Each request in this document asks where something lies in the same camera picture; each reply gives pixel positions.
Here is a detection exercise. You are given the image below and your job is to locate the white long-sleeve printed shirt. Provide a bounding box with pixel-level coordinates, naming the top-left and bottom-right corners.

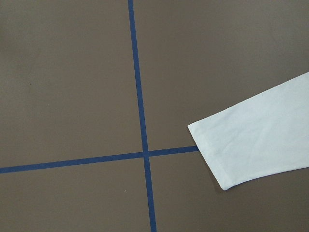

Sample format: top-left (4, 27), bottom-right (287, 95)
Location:
top-left (188, 73), bottom-right (309, 190)

